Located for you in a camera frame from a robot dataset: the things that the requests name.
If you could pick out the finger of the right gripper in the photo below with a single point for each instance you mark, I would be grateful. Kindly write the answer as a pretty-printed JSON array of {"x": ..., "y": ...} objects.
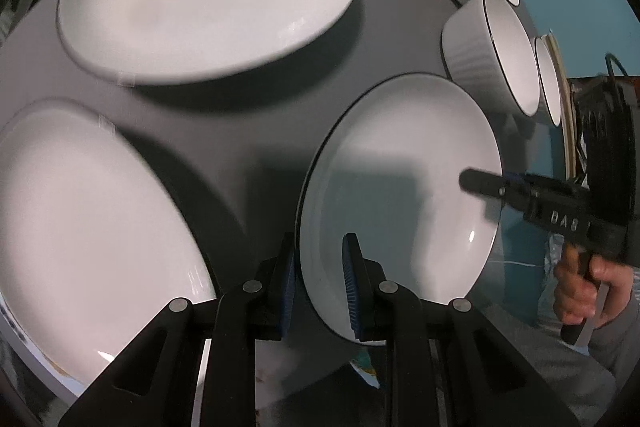
[{"x": 508, "y": 187}]

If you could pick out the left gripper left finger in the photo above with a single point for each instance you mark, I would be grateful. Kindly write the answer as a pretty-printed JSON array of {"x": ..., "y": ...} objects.
[{"x": 259, "y": 309}]

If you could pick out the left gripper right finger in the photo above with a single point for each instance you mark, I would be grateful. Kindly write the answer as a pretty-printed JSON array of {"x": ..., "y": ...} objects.
[{"x": 383, "y": 311}]

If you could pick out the black-rimmed white plate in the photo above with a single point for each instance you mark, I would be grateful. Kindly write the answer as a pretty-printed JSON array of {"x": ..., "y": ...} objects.
[{"x": 388, "y": 172}]

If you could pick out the person's right hand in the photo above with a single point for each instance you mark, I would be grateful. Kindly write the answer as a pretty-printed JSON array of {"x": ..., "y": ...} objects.
[{"x": 575, "y": 298}]

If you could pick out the white plate left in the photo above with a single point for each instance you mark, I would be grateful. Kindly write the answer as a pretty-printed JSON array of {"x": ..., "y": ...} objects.
[{"x": 92, "y": 245}]

